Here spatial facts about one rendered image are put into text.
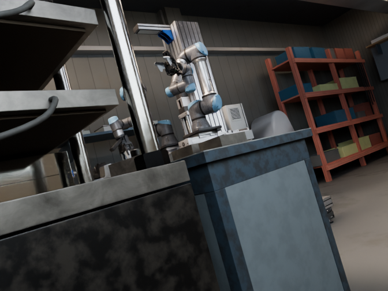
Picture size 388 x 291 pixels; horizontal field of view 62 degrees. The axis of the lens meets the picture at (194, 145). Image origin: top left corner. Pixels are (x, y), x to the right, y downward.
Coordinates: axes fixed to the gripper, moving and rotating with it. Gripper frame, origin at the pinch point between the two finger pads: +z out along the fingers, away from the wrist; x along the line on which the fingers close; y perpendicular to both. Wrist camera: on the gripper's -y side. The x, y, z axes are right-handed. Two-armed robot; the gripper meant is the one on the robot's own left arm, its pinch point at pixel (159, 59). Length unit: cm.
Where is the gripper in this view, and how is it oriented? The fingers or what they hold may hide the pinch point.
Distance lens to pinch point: 203.4
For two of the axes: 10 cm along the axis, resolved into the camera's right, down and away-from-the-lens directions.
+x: -7.9, 4.0, 4.6
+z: -4.8, 0.6, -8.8
